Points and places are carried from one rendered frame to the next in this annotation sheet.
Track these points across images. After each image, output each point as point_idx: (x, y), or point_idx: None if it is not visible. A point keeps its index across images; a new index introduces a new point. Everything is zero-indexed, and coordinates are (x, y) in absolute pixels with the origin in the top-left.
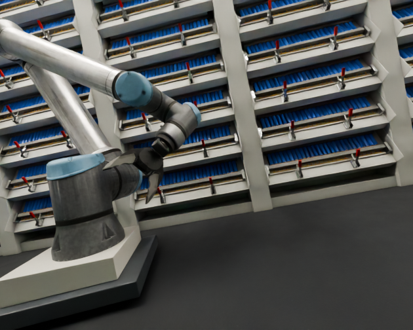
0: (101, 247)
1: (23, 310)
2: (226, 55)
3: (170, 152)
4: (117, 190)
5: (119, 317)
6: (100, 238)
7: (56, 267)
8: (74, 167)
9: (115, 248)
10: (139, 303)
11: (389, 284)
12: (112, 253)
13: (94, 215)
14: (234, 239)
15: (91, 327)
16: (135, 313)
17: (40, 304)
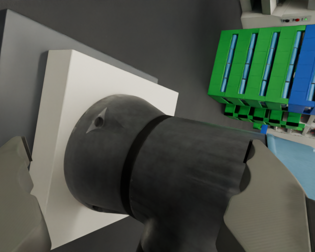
0: (102, 102)
1: (139, 69)
2: None
3: None
4: (149, 251)
5: (27, 16)
6: (112, 109)
7: (141, 83)
8: (288, 145)
9: (75, 99)
10: None
11: None
12: (76, 71)
13: (152, 128)
14: None
15: (63, 28)
16: None
17: (129, 67)
